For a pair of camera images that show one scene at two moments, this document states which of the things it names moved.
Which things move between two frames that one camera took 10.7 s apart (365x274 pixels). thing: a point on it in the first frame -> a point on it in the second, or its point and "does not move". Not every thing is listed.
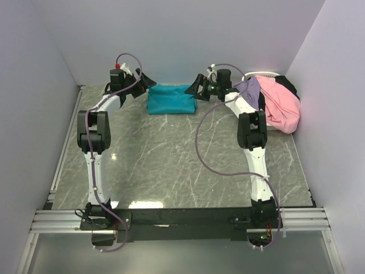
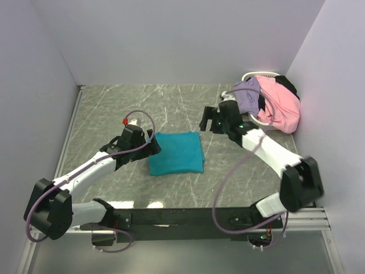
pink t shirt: x=282 y=104 does not move
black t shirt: x=281 y=80 does not move
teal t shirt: x=163 y=99 -> x=181 y=153
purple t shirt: x=250 y=89 does not move
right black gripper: x=202 y=81 -> x=207 y=115
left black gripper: x=146 y=83 -> x=153 y=148
